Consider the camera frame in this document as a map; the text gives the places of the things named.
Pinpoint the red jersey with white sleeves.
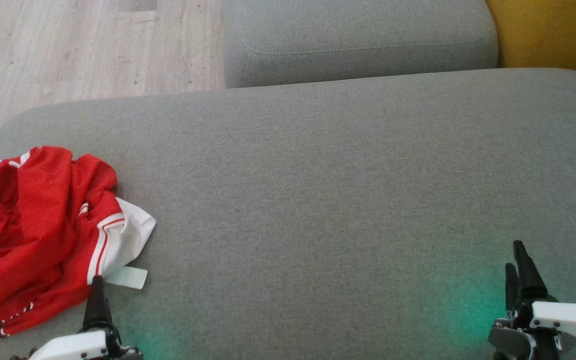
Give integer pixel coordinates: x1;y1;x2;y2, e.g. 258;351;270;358
0;145;158;340

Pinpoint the large grey sofa seat cushion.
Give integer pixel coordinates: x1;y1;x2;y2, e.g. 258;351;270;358
0;67;576;360

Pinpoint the yellow sofa cushion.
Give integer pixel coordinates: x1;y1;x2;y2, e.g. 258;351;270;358
485;0;576;85

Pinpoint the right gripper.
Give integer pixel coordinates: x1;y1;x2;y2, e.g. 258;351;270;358
488;240;576;360

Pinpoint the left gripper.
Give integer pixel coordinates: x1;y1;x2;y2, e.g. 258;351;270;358
28;275;144;360

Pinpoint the small grey sofa cushion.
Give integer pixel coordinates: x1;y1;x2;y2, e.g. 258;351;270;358
223;0;500;90

